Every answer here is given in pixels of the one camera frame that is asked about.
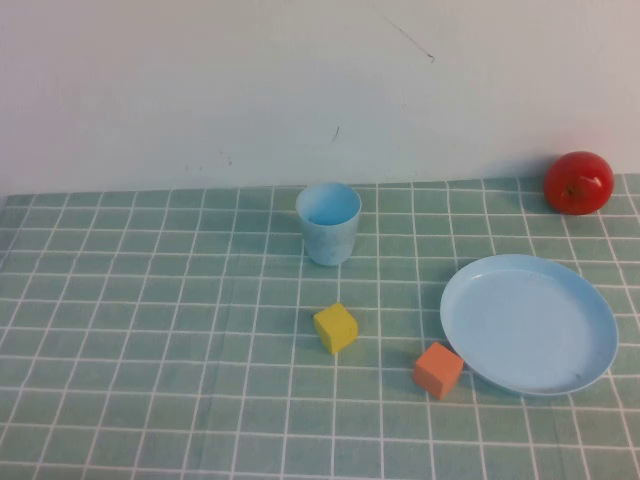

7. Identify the light blue plastic cup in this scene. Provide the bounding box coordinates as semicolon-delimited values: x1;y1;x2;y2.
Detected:
294;181;363;267

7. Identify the light blue plastic plate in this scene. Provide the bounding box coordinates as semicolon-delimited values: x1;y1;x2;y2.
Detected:
439;253;620;398

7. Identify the yellow foam cube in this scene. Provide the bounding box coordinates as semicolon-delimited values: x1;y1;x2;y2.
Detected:
312;302;360;356

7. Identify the orange foam cube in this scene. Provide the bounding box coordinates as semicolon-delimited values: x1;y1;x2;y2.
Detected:
412;341;465;401

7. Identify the green checked tablecloth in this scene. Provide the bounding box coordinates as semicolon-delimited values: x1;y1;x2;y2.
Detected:
0;173;640;480

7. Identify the red tomato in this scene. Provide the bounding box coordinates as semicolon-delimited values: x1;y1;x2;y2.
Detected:
543;150;615;216

